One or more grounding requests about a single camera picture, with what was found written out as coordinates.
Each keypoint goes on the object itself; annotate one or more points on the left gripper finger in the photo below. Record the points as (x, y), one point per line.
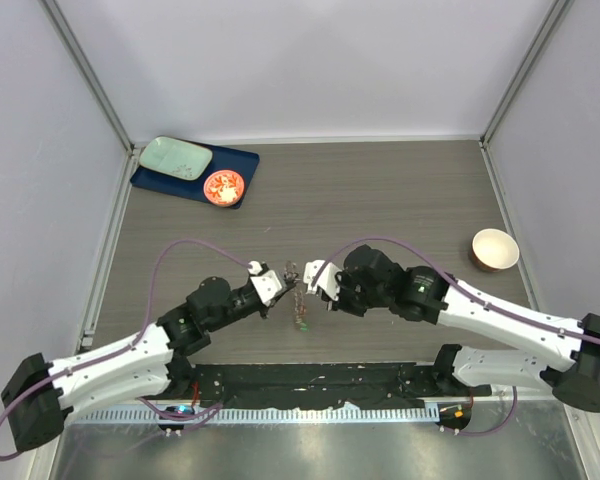
(275, 305)
(287, 282)

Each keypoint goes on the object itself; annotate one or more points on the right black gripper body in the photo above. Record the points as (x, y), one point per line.
(352, 298)

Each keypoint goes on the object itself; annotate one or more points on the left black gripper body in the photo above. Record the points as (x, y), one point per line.
(242, 303)

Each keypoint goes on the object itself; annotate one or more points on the large metal keyring with rings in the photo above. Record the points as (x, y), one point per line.
(299, 306)

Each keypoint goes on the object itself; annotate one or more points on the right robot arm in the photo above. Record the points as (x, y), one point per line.
(558, 355)

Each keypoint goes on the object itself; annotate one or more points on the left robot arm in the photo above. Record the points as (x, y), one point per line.
(43, 396)

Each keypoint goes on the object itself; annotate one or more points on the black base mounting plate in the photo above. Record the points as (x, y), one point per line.
(368, 386)

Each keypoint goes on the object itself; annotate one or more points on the red patterned small bowl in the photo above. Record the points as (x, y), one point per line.
(224, 188)

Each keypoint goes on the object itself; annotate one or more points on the dark blue tray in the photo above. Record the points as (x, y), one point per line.
(224, 158)

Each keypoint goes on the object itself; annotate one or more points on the white brown bowl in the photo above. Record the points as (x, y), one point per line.
(494, 250)

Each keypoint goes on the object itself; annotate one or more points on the light green rectangular plate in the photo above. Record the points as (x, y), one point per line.
(175, 158)

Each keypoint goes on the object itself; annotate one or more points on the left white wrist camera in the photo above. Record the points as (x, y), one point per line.
(268, 284)

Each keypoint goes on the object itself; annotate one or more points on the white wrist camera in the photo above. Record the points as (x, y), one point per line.
(268, 284)
(321, 279)

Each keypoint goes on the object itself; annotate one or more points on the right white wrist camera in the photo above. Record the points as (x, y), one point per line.
(321, 279)

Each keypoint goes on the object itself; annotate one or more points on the slotted cable duct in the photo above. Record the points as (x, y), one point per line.
(136, 414)

